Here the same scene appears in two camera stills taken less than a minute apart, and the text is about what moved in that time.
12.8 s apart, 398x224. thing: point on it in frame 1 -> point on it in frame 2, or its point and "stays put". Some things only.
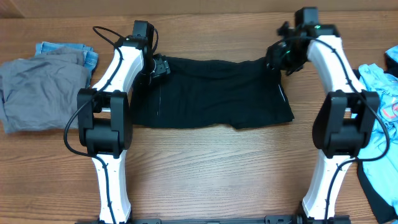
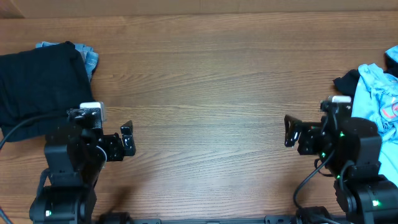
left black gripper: (162, 67) -> (118, 152)
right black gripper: (278, 59) -> (304, 137)
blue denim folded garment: (91, 56) stays put
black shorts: (241, 94) -> (49, 80)
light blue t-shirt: (381, 165) stays put
